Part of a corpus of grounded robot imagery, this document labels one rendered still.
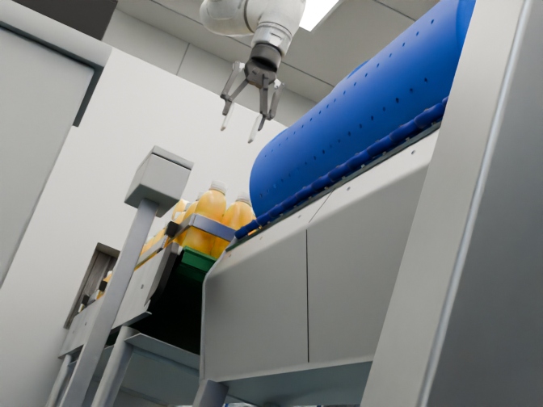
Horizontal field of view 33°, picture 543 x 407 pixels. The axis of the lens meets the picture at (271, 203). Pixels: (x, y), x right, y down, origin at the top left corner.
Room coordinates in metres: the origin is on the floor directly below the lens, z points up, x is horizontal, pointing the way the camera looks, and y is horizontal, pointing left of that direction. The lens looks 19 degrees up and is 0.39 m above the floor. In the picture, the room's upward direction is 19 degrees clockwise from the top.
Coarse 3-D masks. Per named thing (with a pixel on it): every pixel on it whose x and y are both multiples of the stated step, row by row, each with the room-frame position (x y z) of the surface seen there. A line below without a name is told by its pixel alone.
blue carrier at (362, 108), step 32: (448, 0) 1.06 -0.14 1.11; (416, 32) 1.14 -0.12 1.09; (448, 32) 1.04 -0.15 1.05; (384, 64) 1.23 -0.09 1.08; (416, 64) 1.13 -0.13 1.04; (448, 64) 1.06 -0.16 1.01; (352, 96) 1.34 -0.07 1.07; (384, 96) 1.23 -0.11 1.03; (416, 96) 1.15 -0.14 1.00; (288, 128) 1.67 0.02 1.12; (320, 128) 1.47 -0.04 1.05; (352, 128) 1.35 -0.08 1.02; (384, 128) 1.26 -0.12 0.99; (256, 160) 1.84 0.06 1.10; (288, 160) 1.62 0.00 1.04; (320, 160) 1.49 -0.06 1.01; (256, 192) 1.82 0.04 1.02; (288, 192) 1.67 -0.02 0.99; (320, 192) 1.56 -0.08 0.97
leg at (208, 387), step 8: (200, 384) 1.86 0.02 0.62; (208, 384) 1.83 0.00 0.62; (216, 384) 1.83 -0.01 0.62; (224, 384) 1.84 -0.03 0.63; (200, 392) 1.84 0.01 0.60; (208, 392) 1.83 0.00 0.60; (216, 392) 1.83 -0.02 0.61; (224, 392) 1.83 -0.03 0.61; (200, 400) 1.83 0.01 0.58; (208, 400) 1.83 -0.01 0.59; (216, 400) 1.83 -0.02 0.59; (224, 400) 1.84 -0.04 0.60
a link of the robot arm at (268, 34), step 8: (264, 24) 1.98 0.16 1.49; (272, 24) 1.97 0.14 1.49; (256, 32) 1.99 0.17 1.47; (264, 32) 1.97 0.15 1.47; (272, 32) 1.97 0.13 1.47; (280, 32) 1.97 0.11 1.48; (288, 32) 1.98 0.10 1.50; (256, 40) 1.98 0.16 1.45; (264, 40) 1.97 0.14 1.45; (272, 40) 1.97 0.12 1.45; (280, 40) 1.97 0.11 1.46; (288, 40) 1.99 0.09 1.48; (280, 48) 1.98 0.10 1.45; (280, 56) 2.01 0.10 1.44
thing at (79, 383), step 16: (144, 208) 2.04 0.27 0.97; (144, 224) 2.05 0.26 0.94; (128, 240) 2.04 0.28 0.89; (144, 240) 2.05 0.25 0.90; (128, 256) 2.04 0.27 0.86; (112, 272) 2.07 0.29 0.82; (128, 272) 2.05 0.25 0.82; (112, 288) 2.04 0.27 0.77; (112, 304) 2.05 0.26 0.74; (96, 320) 2.04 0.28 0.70; (112, 320) 2.05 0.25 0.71; (96, 336) 2.04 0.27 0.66; (96, 352) 2.05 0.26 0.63; (80, 368) 2.04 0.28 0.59; (80, 384) 2.04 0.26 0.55; (64, 400) 2.04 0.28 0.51; (80, 400) 2.05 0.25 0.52
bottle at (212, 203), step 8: (208, 192) 1.99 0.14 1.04; (216, 192) 1.99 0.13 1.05; (224, 192) 2.00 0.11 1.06; (200, 200) 1.99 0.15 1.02; (208, 200) 1.98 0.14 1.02; (216, 200) 1.98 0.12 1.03; (224, 200) 1.99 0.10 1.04; (200, 208) 1.98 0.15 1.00; (208, 208) 1.98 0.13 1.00; (216, 208) 1.98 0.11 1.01; (224, 208) 1.99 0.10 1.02; (208, 216) 1.98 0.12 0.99; (216, 216) 1.98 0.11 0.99; (192, 232) 1.98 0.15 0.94; (200, 232) 1.98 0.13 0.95; (184, 240) 2.00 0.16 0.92; (192, 240) 1.98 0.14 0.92; (200, 240) 1.98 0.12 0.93; (208, 240) 1.99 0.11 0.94; (192, 248) 1.98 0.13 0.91; (200, 248) 1.98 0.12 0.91; (208, 248) 1.99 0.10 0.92
